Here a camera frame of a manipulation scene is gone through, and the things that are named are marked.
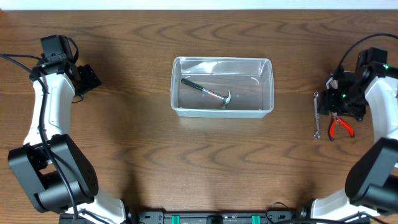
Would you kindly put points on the clear plastic container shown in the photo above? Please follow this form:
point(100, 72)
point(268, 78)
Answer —
point(250, 81)

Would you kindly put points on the white teal screwdriver box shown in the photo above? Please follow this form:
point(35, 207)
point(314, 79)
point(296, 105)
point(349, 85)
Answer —
point(331, 83)

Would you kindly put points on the small claw hammer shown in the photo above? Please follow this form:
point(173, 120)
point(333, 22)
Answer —
point(224, 99)

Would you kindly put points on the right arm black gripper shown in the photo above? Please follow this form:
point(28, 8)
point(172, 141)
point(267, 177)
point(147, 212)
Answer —
point(328, 102)

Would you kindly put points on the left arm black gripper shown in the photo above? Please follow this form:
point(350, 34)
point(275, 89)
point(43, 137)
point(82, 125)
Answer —
point(88, 78)

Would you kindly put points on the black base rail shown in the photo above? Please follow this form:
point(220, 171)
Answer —
point(270, 216)

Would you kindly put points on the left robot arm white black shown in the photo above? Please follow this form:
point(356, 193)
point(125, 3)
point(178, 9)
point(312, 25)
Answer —
point(52, 170)

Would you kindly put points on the silver ring wrench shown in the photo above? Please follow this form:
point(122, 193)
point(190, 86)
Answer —
point(317, 122)

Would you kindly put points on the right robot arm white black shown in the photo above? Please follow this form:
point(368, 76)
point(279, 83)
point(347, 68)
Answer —
point(370, 188)

